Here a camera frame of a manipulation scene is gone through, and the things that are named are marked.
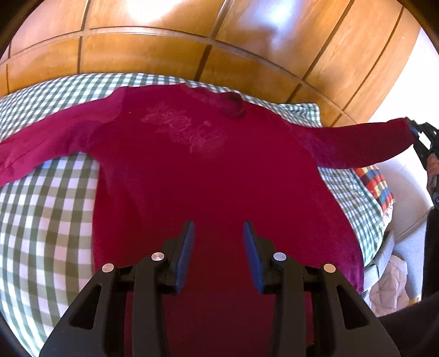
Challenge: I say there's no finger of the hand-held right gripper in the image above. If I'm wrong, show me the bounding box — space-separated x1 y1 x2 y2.
405 117 424 145

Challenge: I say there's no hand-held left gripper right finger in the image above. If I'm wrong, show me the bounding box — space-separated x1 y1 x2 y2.
243 221 400 357

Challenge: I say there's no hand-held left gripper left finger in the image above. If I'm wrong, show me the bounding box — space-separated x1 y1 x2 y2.
39 220 195 357

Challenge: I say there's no red long-sleeve shirt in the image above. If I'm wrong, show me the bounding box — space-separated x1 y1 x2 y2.
0 82 417 357

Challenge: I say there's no colourful plaid cloth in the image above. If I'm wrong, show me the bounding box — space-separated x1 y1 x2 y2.
355 165 395 214

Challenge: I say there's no person's dark clothing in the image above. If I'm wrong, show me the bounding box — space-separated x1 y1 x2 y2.
377 205 439 357

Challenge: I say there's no pink quilted cloth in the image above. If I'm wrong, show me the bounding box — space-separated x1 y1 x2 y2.
368 254 421 317

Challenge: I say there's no green checked bed sheet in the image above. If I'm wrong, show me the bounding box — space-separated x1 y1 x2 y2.
0 72 390 357

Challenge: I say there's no wooden panelled headboard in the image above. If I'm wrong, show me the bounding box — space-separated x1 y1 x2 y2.
0 0 426 129

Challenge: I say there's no grey bed frame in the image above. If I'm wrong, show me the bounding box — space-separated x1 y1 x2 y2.
363 229 396 294

